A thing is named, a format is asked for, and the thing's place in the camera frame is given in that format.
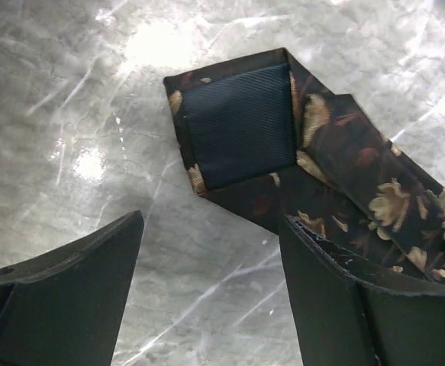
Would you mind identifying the dark floral patterned tie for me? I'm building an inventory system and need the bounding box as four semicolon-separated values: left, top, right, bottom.
163;48;445;284

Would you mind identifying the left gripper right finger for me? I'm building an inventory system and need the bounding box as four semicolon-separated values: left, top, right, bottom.
279;217;445;365

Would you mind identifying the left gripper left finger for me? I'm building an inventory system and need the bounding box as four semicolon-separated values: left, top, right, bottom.
0;210;144;366

